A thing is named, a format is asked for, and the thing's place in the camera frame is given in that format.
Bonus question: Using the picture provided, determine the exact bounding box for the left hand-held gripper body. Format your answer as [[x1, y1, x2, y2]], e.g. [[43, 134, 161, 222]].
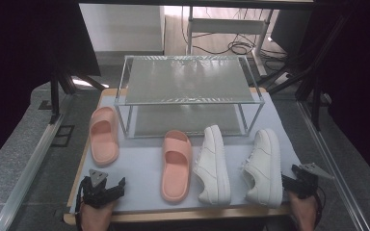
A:
[[78, 168, 114, 210]]

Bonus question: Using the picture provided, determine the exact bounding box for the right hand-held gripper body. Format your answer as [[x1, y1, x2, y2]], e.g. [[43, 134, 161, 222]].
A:
[[292, 163, 335, 199]]

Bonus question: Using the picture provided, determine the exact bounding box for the white sneaker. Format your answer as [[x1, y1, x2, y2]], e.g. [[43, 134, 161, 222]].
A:
[[192, 124, 232, 206], [241, 128, 283, 209]]

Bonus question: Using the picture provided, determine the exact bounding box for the pink slipper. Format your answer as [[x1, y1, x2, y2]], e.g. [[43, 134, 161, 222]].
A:
[[160, 129, 193, 204], [89, 106, 120, 167]]

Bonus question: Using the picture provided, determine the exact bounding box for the two-tier metal shoe rack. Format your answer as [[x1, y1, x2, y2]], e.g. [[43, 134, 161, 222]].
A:
[[114, 55, 266, 140]]

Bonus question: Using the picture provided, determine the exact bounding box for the person's left hand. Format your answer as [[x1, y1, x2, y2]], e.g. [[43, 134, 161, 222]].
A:
[[80, 200, 115, 226]]

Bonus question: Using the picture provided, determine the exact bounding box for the person's right hand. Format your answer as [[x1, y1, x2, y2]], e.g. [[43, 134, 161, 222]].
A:
[[287, 191, 320, 226]]

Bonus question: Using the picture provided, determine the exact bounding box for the light blue mat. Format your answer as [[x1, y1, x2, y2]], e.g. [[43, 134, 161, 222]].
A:
[[68, 92, 303, 215]]

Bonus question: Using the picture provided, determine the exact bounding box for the black metal stand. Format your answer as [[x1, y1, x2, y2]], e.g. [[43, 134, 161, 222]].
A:
[[46, 64, 110, 125], [263, 13, 359, 131]]

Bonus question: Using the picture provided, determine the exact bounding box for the dark curtain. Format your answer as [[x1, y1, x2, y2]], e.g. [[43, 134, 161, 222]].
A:
[[311, 0, 370, 193], [0, 0, 102, 174]]

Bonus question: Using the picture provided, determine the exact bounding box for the white cabinet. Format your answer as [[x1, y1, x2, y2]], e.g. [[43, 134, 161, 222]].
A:
[[78, 3, 166, 54]]

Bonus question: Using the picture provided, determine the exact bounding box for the white desk with metal legs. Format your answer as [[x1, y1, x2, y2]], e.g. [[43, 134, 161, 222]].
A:
[[186, 6, 276, 78]]

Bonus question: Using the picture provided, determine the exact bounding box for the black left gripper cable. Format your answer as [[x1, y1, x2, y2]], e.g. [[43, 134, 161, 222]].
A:
[[74, 179, 86, 231]]

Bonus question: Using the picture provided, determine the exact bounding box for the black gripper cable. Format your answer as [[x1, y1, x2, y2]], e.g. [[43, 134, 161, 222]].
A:
[[74, 179, 86, 231], [312, 187, 326, 229]]

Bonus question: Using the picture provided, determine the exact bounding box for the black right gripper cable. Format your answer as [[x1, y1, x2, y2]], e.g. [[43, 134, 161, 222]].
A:
[[312, 187, 326, 229]]

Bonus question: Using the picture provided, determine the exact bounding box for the bundle of black cables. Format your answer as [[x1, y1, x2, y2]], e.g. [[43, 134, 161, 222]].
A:
[[181, 6, 288, 66]]

